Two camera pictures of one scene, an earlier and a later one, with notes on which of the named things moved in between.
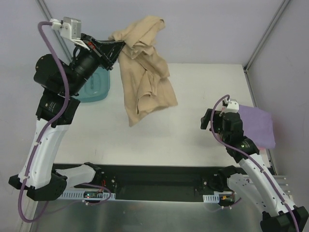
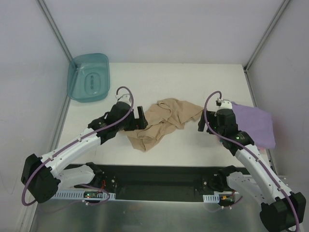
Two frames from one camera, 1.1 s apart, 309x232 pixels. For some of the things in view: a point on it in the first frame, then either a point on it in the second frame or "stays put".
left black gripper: [100, 54] -> [133, 121]
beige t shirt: [143, 70] -> [169, 115]
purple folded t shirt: [258, 125] stays put
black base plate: [142, 182] stays put
